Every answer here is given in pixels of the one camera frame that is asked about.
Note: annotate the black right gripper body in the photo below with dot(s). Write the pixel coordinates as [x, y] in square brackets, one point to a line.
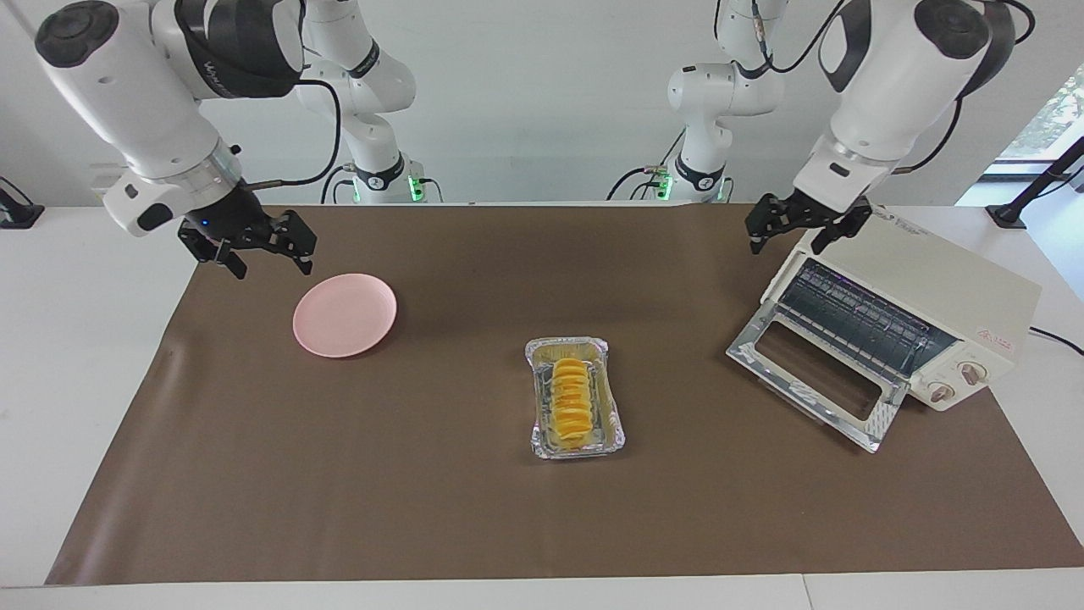
[233, 220]

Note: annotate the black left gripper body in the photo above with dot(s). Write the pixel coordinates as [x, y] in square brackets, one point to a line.
[788, 212]

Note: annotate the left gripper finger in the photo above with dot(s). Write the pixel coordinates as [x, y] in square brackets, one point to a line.
[825, 241]
[756, 241]

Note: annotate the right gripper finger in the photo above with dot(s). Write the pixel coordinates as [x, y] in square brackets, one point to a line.
[235, 264]
[305, 261]

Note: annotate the aluminium foil tray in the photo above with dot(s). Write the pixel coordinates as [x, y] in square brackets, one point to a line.
[610, 424]

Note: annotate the yellow sliced bread loaf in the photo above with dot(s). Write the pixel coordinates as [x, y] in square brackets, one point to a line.
[570, 402]

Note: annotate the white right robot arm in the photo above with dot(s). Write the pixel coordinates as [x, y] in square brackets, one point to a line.
[127, 93]

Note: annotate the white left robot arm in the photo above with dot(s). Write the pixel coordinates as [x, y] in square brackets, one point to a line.
[898, 85]

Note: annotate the cream toaster oven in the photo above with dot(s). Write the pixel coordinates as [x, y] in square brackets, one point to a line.
[957, 288]

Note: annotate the cream oven knob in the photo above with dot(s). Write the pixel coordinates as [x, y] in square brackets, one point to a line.
[973, 374]
[940, 392]

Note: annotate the pink round plate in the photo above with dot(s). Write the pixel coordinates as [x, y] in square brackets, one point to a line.
[343, 313]

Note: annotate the black desk clamp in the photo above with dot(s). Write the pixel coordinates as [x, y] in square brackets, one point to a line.
[17, 213]

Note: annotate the window with green foliage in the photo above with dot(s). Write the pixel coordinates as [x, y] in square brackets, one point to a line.
[1059, 110]

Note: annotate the brown table mat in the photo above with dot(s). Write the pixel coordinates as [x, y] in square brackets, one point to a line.
[542, 525]

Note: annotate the white wall socket box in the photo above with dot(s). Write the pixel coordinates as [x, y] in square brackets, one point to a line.
[102, 178]

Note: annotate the glass oven door metal frame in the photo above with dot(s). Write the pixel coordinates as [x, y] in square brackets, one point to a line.
[885, 419]

